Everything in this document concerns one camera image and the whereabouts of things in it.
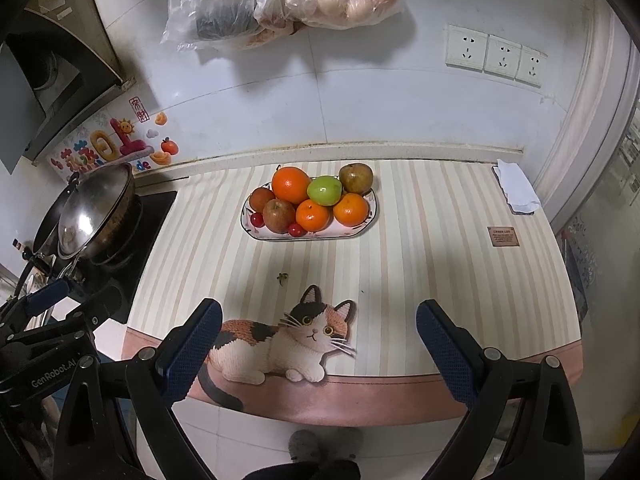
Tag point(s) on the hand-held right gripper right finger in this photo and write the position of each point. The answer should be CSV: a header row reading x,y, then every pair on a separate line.
x,y
445,345

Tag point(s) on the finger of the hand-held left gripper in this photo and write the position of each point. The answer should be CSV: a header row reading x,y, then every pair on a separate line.
x,y
47,296
100,305

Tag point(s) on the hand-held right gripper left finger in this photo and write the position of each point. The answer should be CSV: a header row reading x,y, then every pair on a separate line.
x,y
192,345

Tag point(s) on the red cherry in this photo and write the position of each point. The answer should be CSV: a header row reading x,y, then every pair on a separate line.
x,y
257,219

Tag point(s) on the red cherry tomato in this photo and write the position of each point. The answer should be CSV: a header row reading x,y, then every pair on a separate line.
x,y
296,230

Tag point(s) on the striped yellow-red apple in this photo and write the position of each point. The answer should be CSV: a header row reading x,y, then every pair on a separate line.
x,y
278,215

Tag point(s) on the white oval plate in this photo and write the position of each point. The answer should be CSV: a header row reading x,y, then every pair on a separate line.
x,y
330,234

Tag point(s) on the red apple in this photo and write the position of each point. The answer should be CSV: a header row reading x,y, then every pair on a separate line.
x,y
259,199

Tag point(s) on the orange mandarin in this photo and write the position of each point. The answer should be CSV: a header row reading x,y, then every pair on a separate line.
x,y
351,209
313,214

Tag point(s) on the large orange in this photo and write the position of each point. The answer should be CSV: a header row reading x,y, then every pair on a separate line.
x,y
291,184

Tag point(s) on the steel wok pan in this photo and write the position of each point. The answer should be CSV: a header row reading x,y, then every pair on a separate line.
x,y
120,235

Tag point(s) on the striped cat print mat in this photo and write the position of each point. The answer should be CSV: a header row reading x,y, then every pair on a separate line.
x,y
425,260

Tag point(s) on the steel wok lid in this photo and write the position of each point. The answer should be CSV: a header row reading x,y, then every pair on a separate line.
x,y
90,210

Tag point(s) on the black gas stove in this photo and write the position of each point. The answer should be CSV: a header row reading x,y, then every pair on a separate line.
x,y
155,210

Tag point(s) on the brown mat label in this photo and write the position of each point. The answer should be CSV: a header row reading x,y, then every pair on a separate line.
x,y
503,236

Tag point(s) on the grey fuzzy slipper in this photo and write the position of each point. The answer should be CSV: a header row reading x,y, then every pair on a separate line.
x,y
305,445

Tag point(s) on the white cloth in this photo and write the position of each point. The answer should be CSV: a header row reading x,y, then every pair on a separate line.
x,y
517,187

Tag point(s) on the glass sliding door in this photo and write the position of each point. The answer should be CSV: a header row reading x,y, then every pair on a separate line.
x,y
610,260

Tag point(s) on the brown pear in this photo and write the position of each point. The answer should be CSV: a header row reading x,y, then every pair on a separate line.
x,y
356,177

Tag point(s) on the green apple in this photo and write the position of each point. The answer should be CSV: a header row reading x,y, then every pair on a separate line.
x,y
324,190

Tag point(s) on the steel range hood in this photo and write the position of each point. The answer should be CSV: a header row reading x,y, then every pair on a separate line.
x,y
45,60

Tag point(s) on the plastic bag with dark contents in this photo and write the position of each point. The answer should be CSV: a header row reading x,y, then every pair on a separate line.
x,y
215,5

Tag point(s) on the clear plastic bag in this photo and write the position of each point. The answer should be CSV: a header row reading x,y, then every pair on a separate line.
x,y
272,17

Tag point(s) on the colourful wall stickers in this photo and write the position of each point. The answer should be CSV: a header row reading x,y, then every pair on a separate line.
x,y
115,142

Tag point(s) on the white wall socket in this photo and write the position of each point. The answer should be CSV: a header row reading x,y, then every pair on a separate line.
x,y
502,56
466,46
531,66

